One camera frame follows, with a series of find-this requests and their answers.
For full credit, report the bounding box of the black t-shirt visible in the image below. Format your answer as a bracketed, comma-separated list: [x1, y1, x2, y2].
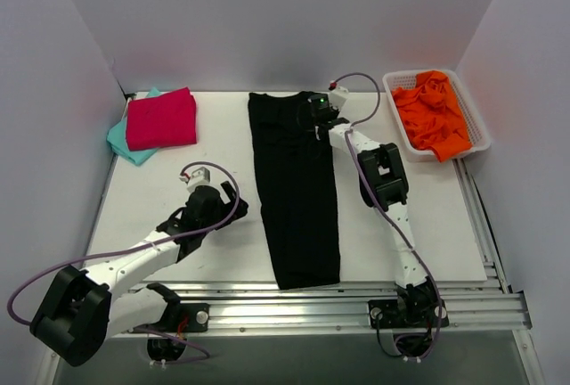
[248, 92, 341, 290]

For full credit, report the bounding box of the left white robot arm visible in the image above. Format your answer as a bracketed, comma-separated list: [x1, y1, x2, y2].
[29, 182, 248, 366]

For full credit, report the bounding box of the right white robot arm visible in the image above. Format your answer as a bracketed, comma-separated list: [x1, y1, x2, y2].
[304, 91, 444, 325]

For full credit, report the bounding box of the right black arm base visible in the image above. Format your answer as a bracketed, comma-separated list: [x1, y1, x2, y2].
[368, 297, 450, 363]

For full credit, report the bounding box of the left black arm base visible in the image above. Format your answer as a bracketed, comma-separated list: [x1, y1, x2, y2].
[146, 303, 210, 364]

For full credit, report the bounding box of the folded pink t-shirt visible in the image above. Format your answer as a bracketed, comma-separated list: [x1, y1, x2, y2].
[126, 87, 198, 151]

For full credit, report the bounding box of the folded teal t-shirt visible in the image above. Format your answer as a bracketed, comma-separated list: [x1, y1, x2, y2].
[106, 112, 159, 166]

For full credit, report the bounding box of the crumpled orange t-shirt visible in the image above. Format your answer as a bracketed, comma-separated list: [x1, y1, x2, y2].
[392, 70, 472, 162]

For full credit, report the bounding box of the white plastic basket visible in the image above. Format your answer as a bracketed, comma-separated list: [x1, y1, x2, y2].
[382, 70, 491, 162]

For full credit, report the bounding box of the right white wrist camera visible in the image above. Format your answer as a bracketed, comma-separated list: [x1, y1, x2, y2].
[328, 82, 349, 111]

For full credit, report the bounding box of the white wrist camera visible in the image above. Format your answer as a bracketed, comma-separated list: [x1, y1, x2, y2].
[328, 82, 349, 111]
[179, 167, 211, 193]

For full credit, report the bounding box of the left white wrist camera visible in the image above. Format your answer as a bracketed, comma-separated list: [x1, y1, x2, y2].
[179, 167, 211, 193]

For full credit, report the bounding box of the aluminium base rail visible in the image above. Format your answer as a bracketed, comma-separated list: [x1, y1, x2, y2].
[47, 280, 533, 340]

